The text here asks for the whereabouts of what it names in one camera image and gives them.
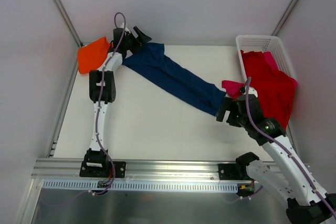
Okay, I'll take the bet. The navy blue printed t-shirt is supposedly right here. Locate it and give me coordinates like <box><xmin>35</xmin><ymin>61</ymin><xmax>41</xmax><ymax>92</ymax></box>
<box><xmin>123</xmin><ymin>42</ymin><xmax>226</xmax><ymax>116</ymax></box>

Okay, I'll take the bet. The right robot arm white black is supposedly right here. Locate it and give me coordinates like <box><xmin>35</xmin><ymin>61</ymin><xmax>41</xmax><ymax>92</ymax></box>
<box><xmin>216</xmin><ymin>94</ymin><xmax>335</xmax><ymax>223</ymax></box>

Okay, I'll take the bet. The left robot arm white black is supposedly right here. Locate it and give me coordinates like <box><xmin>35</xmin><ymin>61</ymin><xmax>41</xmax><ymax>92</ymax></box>
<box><xmin>79</xmin><ymin>23</ymin><xmax>152</xmax><ymax>178</ymax></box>

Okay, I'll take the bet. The pink t-shirt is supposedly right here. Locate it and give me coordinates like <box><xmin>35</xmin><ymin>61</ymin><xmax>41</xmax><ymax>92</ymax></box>
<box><xmin>221</xmin><ymin>52</ymin><xmax>299</xmax><ymax>98</ymax></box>

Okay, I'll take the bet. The folded orange t-shirt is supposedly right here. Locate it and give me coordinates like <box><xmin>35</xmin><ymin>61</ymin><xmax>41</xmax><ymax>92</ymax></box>
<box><xmin>77</xmin><ymin>37</ymin><xmax>110</xmax><ymax>74</ymax></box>

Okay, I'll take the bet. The red t-shirt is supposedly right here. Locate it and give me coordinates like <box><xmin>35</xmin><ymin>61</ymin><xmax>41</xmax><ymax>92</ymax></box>
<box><xmin>240</xmin><ymin>51</ymin><xmax>298</xmax><ymax>129</ymax></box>

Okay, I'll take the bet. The white plastic basket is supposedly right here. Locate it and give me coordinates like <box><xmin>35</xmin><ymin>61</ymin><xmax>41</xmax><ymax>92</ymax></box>
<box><xmin>235</xmin><ymin>35</ymin><xmax>297</xmax><ymax>81</ymax></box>

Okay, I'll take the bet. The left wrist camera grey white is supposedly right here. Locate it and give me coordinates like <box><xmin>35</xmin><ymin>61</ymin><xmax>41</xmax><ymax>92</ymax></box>
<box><xmin>118</xmin><ymin>23</ymin><xmax>130</xmax><ymax>32</ymax></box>

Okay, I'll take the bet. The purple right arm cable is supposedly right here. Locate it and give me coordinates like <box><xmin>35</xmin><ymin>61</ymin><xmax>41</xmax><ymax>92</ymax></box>
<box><xmin>236</xmin><ymin>76</ymin><xmax>336</xmax><ymax>217</ymax></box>

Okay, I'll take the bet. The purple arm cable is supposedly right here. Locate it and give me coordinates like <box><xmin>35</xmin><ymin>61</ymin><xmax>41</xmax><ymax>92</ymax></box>
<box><xmin>236</xmin><ymin>76</ymin><xmax>336</xmax><ymax>217</ymax></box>
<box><xmin>91</xmin><ymin>12</ymin><xmax>128</xmax><ymax>196</ymax></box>

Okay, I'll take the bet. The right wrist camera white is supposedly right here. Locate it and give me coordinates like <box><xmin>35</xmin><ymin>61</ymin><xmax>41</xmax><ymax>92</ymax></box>
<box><xmin>245</xmin><ymin>87</ymin><xmax>258</xmax><ymax>97</ymax></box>

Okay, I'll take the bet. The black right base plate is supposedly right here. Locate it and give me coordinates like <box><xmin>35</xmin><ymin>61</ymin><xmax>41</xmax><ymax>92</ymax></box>
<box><xmin>217</xmin><ymin>163</ymin><xmax>241</xmax><ymax>180</ymax></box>

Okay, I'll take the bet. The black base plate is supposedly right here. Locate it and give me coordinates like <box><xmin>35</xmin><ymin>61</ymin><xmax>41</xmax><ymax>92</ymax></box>
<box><xmin>79</xmin><ymin>161</ymin><xmax>126</xmax><ymax>178</ymax></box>
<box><xmin>217</xmin><ymin>163</ymin><xmax>241</xmax><ymax>180</ymax></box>

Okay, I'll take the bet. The right aluminium frame post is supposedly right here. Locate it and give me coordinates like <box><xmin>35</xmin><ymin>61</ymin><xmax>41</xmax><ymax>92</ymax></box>
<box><xmin>271</xmin><ymin>0</ymin><xmax>300</xmax><ymax>36</ymax></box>

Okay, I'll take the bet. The aluminium frame post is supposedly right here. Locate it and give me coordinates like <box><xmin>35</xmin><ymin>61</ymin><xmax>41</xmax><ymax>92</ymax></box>
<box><xmin>52</xmin><ymin>0</ymin><xmax>83</xmax><ymax>47</ymax></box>
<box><xmin>271</xmin><ymin>0</ymin><xmax>300</xmax><ymax>36</ymax></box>

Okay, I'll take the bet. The aluminium mounting rail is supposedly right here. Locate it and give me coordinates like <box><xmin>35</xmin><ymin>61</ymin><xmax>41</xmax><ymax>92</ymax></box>
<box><xmin>31</xmin><ymin>157</ymin><xmax>310</xmax><ymax>180</ymax></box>

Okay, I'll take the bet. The left aluminium frame post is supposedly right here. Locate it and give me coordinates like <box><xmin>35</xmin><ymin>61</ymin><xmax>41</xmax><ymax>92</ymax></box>
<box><xmin>52</xmin><ymin>0</ymin><xmax>83</xmax><ymax>47</ymax></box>

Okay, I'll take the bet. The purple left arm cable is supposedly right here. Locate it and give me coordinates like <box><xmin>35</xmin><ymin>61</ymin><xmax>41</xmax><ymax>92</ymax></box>
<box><xmin>91</xmin><ymin>12</ymin><xmax>128</xmax><ymax>196</ymax></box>

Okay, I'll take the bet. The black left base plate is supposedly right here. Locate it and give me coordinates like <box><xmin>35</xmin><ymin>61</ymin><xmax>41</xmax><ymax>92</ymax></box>
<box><xmin>79</xmin><ymin>161</ymin><xmax>126</xmax><ymax>178</ymax></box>

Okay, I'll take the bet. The white slotted cable duct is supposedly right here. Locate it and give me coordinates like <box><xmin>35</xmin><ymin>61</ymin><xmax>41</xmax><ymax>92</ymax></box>
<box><xmin>43</xmin><ymin>179</ymin><xmax>238</xmax><ymax>194</ymax></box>

